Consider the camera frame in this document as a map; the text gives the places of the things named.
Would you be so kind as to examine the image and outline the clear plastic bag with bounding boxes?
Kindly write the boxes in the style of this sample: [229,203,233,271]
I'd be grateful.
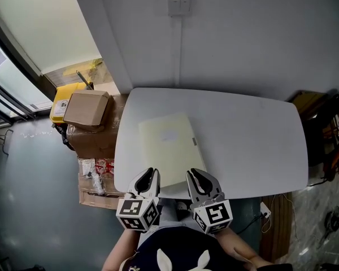
[79,158,106,196]

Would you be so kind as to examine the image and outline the white table top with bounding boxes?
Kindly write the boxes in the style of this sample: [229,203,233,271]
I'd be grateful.
[114,87,309,200]

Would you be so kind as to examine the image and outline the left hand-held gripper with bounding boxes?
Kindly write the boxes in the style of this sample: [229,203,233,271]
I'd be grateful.
[115,167,161,233]

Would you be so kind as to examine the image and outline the white wall switch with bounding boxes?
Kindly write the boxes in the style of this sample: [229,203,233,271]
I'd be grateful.
[167,0,193,18]

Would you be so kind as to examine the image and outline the person's right forearm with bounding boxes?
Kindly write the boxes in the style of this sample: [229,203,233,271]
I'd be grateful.
[214,227,275,271]

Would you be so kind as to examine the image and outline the white roller blind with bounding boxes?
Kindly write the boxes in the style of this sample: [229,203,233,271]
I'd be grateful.
[0,0,103,75]

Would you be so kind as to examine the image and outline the black metal rack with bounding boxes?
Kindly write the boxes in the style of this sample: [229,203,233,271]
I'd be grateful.
[0,128,14,155]

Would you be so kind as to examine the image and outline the red white snack packet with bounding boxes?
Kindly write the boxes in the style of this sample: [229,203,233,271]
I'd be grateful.
[94,158,115,176]

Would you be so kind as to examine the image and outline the small brown cardboard box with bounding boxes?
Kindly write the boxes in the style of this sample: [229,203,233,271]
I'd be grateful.
[62,90,115,133]

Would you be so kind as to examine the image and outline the black cable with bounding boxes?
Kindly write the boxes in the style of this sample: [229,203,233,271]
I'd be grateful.
[233,213,265,234]

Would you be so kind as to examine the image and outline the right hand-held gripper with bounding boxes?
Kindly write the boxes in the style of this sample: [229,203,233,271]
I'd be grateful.
[185,168,234,235]

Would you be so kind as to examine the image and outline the black device with cable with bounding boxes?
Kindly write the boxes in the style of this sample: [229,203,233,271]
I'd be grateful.
[319,206,339,246]

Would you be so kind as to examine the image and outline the brown wooden bench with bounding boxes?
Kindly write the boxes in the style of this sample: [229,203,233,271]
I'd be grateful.
[259,192,293,263]

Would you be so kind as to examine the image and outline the taped cardboard box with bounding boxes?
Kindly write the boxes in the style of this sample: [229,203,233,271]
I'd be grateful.
[78,157,125,210]

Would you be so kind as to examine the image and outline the cream envelope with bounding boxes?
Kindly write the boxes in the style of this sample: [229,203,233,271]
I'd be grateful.
[138,112,207,189]

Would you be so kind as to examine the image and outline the black trash bag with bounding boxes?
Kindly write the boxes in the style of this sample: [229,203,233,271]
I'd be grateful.
[52,123,75,151]

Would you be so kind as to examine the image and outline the person's dark shirt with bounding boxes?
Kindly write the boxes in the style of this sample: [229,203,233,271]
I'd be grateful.
[121,226,293,271]

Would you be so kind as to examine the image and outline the mop handle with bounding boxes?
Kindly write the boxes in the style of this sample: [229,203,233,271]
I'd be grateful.
[75,70,94,91]

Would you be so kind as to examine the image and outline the white cable conduit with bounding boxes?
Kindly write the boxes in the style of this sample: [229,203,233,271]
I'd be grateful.
[173,17,185,89]

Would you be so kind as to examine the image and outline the person's left forearm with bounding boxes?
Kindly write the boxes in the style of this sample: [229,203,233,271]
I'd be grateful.
[101,229,141,271]

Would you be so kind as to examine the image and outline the person's grey shorts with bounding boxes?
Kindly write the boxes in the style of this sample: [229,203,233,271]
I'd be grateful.
[137,198,196,246]

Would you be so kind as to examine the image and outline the yellow bin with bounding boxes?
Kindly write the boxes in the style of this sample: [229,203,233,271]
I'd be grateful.
[49,82,94,124]

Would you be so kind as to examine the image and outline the large brown cardboard box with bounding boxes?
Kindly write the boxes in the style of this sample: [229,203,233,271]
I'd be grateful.
[66,94,128,159]

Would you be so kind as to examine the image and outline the brown wooden board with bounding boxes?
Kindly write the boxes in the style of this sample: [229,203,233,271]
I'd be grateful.
[287,90,329,121]

